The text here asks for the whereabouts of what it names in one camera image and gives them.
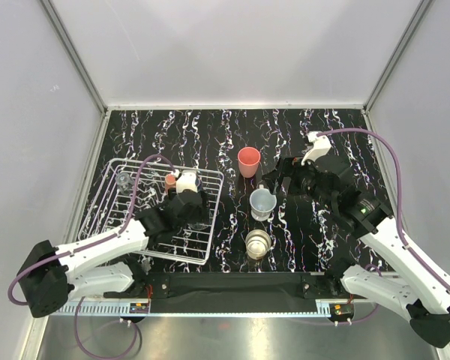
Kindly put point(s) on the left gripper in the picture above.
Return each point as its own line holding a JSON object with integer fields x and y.
{"x": 202, "y": 215}

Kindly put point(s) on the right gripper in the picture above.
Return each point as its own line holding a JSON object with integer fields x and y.
{"x": 289, "y": 166}

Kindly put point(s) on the light blue plastic cup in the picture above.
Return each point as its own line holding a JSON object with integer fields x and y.
{"x": 262, "y": 203}

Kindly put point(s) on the salmon ceramic mug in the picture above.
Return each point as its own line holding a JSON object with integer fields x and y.
{"x": 169, "y": 183}

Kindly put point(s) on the pink plastic cup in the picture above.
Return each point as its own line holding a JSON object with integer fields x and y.
{"x": 248, "y": 161}

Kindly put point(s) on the steel metal cup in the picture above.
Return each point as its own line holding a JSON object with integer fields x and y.
{"x": 257, "y": 243}

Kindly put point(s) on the small clear faceted glass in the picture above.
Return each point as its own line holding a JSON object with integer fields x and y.
{"x": 124, "y": 183}

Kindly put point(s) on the clear glass tumbler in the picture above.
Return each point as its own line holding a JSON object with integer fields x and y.
{"x": 199, "y": 226}

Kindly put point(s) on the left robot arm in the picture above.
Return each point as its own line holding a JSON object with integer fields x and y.
{"x": 45, "y": 277}

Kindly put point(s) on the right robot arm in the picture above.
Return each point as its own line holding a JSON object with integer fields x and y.
{"x": 424, "y": 299}

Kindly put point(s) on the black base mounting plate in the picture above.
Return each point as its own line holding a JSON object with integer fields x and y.
{"x": 230, "y": 293}

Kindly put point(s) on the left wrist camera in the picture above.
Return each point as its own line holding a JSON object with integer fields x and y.
{"x": 187, "y": 181}

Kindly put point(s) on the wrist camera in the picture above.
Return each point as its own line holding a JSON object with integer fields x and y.
{"x": 187, "y": 181}
{"x": 318, "y": 146}

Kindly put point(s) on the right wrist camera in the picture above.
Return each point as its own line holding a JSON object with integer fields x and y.
{"x": 318, "y": 146}

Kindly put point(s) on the white wire dish rack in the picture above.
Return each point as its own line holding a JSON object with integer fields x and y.
{"x": 110, "y": 209}

